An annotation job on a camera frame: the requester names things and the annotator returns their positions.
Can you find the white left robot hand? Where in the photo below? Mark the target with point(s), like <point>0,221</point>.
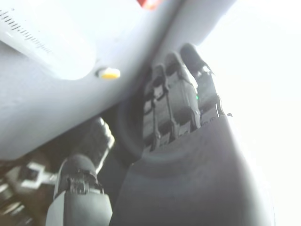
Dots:
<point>188,176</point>

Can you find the large white plastic syringe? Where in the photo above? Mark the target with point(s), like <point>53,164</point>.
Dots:
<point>58,35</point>

